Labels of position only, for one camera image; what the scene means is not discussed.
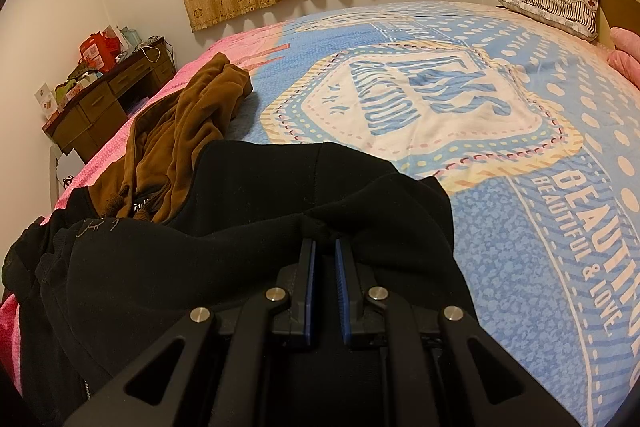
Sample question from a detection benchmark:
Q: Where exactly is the black hoodie with brown hood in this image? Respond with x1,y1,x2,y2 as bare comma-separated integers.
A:
2,54,473,426

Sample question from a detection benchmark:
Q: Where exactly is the white paper bag with crown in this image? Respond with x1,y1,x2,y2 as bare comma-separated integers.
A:
49,144,85,207

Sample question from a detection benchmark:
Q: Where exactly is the pink and blue bedspread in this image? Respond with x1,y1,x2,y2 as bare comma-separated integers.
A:
1,2,639,426

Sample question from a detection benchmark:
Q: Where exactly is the brown wooden desk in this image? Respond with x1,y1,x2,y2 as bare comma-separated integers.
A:
42,37,176,162

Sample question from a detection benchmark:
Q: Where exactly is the green cloth on desk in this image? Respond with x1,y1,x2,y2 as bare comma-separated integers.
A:
53,72,100,105

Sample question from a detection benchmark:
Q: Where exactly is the white card with picture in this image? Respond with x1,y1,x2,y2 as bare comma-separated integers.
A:
35,83,58,120

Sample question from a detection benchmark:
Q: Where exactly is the red gift bag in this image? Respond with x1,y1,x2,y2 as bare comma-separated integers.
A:
79,32,120,74

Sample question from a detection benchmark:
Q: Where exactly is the folded pink blanket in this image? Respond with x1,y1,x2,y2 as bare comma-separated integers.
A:
608,27,640,88

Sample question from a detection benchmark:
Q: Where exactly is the patterned pillow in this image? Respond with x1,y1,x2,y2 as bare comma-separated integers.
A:
497,0,600,42

